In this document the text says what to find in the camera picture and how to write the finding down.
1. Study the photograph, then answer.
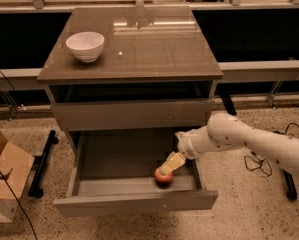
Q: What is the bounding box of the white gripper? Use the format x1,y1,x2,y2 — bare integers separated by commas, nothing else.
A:
159,129,202,176

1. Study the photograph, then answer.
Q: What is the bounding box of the red apple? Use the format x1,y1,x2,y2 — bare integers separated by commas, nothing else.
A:
154,168,173,185

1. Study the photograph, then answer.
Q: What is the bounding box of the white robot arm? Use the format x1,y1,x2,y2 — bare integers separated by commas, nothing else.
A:
155,113,299,182

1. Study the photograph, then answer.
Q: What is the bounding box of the closed grey top drawer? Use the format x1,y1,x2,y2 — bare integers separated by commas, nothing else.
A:
52,99,213,131

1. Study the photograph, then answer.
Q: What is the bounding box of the open grey middle drawer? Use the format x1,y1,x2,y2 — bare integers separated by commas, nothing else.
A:
54,128,218,217

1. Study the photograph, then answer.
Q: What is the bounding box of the grey drawer cabinet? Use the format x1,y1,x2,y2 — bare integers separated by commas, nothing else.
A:
38,7,223,147

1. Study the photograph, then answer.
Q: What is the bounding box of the black right floor stand leg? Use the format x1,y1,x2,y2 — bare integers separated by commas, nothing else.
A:
283,171,298,201

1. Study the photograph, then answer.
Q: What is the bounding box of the black floor stand leg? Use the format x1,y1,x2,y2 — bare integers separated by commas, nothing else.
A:
28,130,59,198
283,171,298,201

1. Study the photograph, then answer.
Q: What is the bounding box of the black left floor stand leg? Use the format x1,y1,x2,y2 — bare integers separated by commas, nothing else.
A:
28,130,59,198

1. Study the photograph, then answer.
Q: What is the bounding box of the white ceramic bowl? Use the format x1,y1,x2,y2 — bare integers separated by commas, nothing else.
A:
66,32,105,63

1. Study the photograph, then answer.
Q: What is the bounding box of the cardboard box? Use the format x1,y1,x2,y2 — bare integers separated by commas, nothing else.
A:
0,131,34,223

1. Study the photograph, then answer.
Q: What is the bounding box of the tangled black floor cable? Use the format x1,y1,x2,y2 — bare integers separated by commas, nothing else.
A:
243,150,273,178

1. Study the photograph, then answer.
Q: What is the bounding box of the grey window rail bench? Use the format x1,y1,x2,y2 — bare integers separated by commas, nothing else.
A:
0,60,299,91

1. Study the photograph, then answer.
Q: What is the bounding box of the black cable at left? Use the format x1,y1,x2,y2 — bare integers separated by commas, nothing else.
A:
0,58,39,240

